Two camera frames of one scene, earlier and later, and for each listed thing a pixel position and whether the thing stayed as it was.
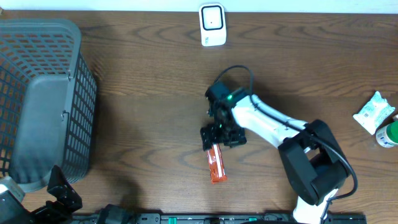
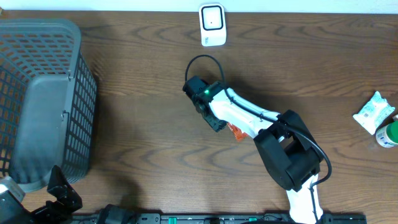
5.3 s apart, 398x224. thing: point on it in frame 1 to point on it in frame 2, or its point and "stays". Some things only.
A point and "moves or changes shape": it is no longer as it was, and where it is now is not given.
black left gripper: [46, 216] stays
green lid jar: [387, 135] stays
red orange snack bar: [217, 167] moves or changes shape
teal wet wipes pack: [375, 112] stays
